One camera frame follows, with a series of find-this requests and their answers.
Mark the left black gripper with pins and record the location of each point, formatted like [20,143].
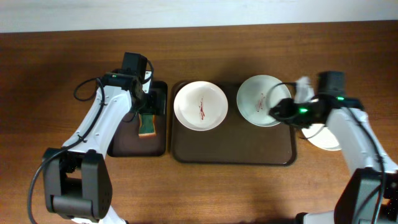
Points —
[152,107]

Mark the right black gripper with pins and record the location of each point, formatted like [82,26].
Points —
[288,112]

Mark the orange green scrub sponge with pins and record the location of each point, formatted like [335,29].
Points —
[147,125]

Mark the cream white plate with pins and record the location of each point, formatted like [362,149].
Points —
[320,136]

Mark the white plate with red stain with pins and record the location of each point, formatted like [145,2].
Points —
[200,106]

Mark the pale green plate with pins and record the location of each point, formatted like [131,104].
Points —
[257,95]

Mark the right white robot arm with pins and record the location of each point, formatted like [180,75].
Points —
[370,196]

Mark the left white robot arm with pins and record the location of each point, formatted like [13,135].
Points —
[77,185]

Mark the small black tray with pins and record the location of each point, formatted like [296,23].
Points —
[127,143]

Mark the large brown serving tray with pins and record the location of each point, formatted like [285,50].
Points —
[234,141]

